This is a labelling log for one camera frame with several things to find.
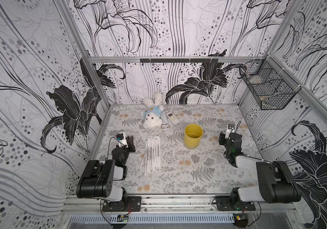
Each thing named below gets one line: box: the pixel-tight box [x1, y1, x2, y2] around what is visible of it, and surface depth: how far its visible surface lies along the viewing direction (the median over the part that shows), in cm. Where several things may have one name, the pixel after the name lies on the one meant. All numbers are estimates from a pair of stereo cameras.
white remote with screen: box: [165, 112, 180, 125], surface depth 110 cm
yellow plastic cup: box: [183, 123, 204, 148], surface depth 89 cm
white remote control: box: [160, 110, 170, 131], surface depth 107 cm
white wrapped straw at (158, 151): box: [156, 134, 161, 171], surface depth 93 cm
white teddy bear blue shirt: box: [143, 92, 165, 129], surface depth 103 cm
